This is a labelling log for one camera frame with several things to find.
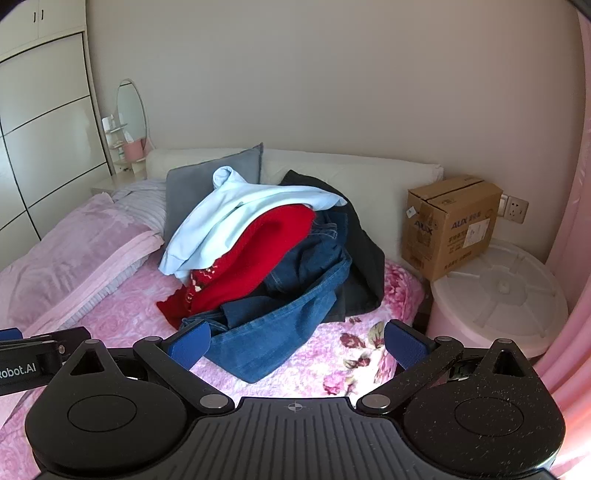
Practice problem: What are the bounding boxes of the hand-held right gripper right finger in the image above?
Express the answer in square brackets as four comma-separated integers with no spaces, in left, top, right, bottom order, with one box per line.
[356,320,543,413]

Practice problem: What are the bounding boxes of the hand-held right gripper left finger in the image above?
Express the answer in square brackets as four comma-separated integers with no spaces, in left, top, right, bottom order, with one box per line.
[48,322,235,413]

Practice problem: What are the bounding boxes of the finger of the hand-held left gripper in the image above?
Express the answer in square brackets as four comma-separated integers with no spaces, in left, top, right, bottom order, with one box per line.
[0,327,92,357]

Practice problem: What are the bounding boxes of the light blue sweatshirt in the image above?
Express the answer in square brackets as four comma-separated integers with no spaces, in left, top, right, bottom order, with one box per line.
[158,165,348,282]

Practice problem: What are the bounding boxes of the pink floral bedspread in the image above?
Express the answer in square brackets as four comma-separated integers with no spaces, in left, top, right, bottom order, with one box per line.
[0,256,426,439]

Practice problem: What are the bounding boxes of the blue jeans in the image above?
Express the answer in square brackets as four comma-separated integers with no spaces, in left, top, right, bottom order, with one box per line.
[179,210,352,384]

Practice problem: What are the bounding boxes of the dark grey garment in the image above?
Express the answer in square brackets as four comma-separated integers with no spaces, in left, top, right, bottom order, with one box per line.
[277,169,386,322]

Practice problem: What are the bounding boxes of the pink round bin white lid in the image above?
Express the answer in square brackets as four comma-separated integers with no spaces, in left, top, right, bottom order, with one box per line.
[425,240,570,365]

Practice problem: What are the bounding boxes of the brown cardboard box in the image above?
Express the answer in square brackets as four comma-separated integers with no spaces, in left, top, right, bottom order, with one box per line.
[401,174,504,282]

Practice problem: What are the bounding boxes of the red knit sweater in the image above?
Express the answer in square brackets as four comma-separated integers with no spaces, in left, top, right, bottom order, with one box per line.
[156,205,319,329]

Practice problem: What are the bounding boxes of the white nightstand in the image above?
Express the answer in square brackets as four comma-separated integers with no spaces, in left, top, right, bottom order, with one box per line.
[91,161,148,197]

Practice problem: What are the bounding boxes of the white padded headboard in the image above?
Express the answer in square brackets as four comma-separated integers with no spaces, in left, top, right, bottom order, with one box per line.
[147,148,444,268]

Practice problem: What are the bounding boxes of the pink curtain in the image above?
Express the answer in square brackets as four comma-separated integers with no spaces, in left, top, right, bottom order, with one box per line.
[531,9,591,480]

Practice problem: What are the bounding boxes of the small white shelf organiser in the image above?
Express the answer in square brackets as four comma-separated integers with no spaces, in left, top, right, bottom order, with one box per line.
[102,113,132,167]

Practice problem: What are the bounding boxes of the white wardrobe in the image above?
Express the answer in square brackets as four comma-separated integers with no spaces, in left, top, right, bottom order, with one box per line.
[0,0,114,273]

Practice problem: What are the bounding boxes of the oval mirror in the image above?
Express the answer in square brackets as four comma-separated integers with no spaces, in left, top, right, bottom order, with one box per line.
[115,78,147,141]

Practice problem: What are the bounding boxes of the white wall socket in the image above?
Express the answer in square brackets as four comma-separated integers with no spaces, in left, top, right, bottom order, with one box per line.
[498,194,530,225]

